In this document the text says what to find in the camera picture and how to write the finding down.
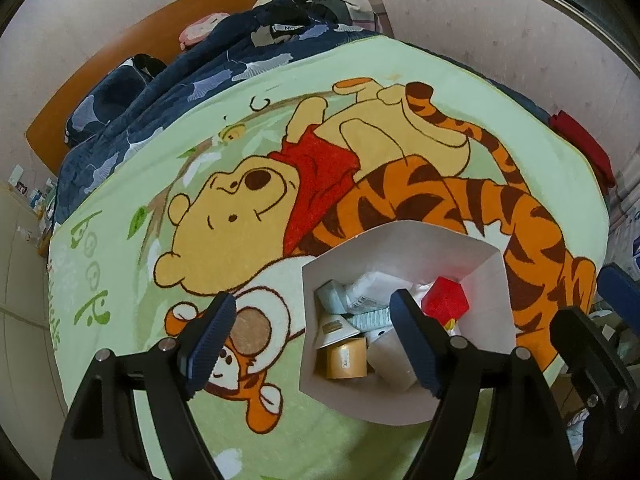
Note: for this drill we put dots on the white paper box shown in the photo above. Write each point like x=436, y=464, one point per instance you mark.
x=400, y=245

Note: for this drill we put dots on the crinkled white plastic packet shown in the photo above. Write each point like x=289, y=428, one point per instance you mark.
x=372, y=287

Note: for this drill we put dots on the navy leaf print pillow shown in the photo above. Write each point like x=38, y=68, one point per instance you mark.
x=107, y=95

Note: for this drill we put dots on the red box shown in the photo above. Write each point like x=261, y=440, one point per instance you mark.
x=445, y=297

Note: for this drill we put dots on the gold box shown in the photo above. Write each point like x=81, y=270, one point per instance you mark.
x=340, y=360

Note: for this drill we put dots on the pile of dark clothes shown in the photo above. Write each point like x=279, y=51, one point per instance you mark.
x=325, y=2

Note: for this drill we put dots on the red cloth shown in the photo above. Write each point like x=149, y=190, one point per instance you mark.
x=582, y=145

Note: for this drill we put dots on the navy leaf print quilt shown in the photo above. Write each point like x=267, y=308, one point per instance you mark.
x=175, y=95

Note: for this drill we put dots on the blue packet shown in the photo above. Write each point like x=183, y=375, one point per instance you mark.
x=331, y=297

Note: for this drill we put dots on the cream wardrobe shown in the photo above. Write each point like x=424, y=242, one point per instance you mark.
x=25, y=310

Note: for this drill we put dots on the green cartoon printed blanket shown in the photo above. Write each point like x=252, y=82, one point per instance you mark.
x=450, y=85

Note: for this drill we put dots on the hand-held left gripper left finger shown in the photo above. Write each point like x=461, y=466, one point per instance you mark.
x=212, y=345

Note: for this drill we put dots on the wooden headboard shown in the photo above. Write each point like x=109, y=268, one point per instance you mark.
x=100, y=55

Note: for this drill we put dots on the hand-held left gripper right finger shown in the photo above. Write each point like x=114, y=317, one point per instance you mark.
x=415, y=345

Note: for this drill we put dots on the white fabric pouch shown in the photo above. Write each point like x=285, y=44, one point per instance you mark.
x=390, y=362

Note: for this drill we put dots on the pink plush toy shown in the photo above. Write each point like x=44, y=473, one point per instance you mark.
x=197, y=32

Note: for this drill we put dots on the white hand cream tube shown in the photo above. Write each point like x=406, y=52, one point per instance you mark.
x=370, y=319

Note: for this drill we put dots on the wooden nightstand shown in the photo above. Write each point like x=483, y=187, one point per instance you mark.
x=37, y=205

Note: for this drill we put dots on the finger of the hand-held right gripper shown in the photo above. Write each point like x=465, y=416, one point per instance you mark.
x=622, y=295
x=590, y=355

